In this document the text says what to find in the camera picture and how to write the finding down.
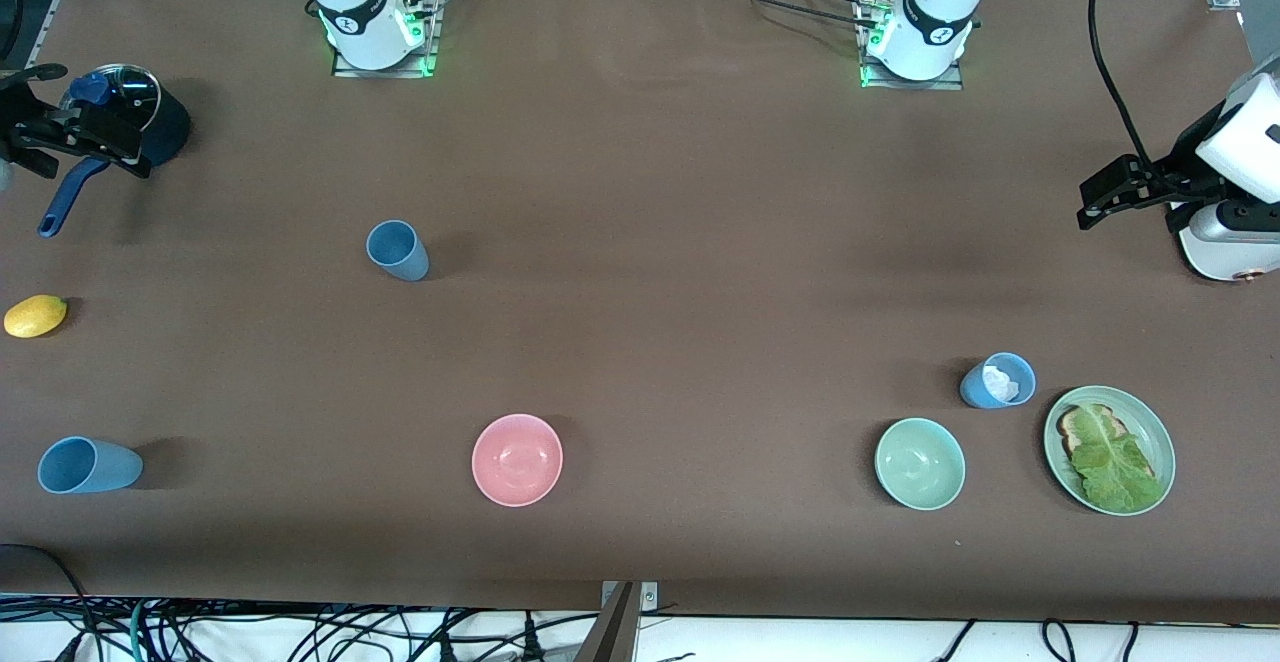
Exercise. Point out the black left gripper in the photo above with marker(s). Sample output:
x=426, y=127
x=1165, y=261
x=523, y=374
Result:
x=1180, y=177

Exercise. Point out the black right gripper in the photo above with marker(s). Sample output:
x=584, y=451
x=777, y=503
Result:
x=22, y=134

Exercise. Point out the blue cup holding tissue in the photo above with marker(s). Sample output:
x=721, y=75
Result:
x=972, y=390

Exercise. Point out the blue plastic cup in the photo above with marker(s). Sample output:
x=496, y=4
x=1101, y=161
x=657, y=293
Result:
x=400, y=254
x=95, y=467

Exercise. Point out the glass lid with blue knob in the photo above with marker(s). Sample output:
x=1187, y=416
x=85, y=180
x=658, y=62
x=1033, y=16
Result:
x=135, y=92

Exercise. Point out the dark blue saucepan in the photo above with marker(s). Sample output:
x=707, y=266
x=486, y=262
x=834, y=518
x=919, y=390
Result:
x=170, y=132

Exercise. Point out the yellow lemon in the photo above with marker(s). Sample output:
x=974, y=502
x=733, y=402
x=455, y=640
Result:
x=35, y=315

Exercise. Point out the crumpled white tissue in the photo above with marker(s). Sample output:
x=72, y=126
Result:
x=1000, y=382

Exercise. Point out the toasted bread slice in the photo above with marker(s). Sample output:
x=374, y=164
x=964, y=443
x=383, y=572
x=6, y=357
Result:
x=1072, y=429

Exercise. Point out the pale green plate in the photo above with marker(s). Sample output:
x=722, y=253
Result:
x=1155, y=432

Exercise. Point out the green lettuce leaf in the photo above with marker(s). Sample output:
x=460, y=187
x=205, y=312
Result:
x=1112, y=464

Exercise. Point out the pale green bowl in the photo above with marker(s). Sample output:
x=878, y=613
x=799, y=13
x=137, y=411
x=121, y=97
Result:
x=920, y=463

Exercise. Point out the brown table cloth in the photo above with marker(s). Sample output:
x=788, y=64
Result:
x=700, y=192

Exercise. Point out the pink bowl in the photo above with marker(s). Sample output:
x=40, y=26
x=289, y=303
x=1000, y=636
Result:
x=517, y=459

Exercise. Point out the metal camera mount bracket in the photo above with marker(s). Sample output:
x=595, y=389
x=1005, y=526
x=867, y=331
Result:
x=620, y=632

